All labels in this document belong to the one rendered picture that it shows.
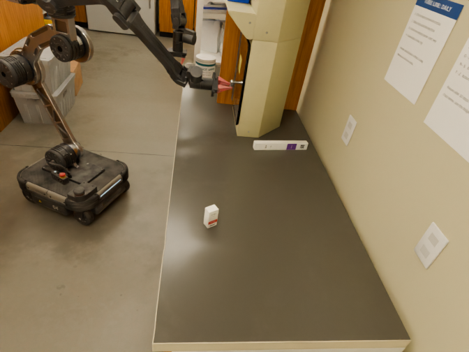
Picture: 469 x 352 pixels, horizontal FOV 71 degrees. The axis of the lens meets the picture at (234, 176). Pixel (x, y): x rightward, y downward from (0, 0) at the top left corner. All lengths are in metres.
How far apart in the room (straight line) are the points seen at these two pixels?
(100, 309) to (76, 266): 0.35
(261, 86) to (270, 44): 0.19
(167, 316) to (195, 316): 0.08
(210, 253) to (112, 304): 1.12
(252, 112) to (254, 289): 0.90
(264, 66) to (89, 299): 1.57
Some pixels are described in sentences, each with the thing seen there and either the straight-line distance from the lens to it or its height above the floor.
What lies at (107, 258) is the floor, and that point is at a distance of 2.31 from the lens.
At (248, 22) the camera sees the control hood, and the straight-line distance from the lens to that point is 1.49.
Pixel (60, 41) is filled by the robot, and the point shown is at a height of 1.18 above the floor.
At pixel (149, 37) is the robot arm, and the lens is 1.52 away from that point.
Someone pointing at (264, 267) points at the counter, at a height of 0.94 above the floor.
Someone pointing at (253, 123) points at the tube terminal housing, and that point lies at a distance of 1.66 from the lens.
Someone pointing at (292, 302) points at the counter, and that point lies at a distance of 1.03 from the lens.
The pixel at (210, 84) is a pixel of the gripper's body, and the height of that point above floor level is 1.17.
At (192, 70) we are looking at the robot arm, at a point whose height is 1.24.
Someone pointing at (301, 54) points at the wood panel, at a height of 1.27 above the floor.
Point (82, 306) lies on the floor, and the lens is 2.13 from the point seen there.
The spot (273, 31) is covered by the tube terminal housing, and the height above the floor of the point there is 1.46.
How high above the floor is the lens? 1.77
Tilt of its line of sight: 37 degrees down
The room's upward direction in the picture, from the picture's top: 10 degrees clockwise
